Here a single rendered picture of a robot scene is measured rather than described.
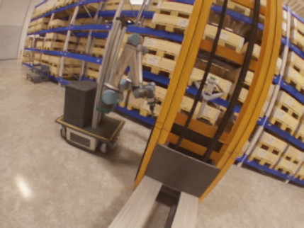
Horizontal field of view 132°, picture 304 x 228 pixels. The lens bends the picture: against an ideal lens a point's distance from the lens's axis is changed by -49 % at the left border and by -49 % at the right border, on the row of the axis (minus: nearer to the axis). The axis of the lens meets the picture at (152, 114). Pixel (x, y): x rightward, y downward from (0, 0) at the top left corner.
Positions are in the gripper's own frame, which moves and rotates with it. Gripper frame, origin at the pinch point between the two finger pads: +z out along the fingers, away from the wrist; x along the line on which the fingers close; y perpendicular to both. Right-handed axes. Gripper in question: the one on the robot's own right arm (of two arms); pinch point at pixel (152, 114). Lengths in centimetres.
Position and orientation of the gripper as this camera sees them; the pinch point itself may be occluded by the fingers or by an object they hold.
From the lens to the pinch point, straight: 156.2
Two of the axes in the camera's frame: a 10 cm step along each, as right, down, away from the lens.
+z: 1.1, 8.7, 4.8
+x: 0.7, 4.8, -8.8
